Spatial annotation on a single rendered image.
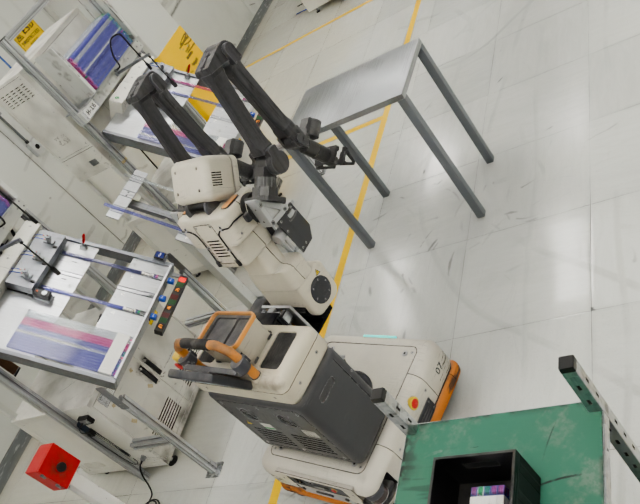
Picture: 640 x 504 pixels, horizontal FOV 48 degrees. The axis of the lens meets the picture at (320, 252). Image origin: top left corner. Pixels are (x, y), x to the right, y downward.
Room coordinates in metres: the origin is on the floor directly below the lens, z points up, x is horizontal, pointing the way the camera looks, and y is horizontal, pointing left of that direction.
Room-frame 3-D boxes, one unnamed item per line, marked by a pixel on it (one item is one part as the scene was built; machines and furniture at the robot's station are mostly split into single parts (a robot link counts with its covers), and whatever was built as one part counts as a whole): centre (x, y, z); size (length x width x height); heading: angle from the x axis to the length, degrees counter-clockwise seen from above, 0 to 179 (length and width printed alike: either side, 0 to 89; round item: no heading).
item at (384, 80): (3.25, -0.62, 0.40); 0.70 x 0.45 x 0.80; 47
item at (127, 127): (4.43, 0.19, 0.65); 1.01 x 0.73 x 1.29; 49
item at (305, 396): (2.15, 0.40, 0.59); 0.55 x 0.34 x 0.83; 34
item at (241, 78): (2.28, -0.18, 1.40); 0.11 x 0.06 x 0.43; 33
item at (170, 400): (3.45, 1.29, 0.31); 0.70 x 0.65 x 0.62; 139
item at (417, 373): (2.20, 0.32, 0.16); 0.67 x 0.64 x 0.25; 124
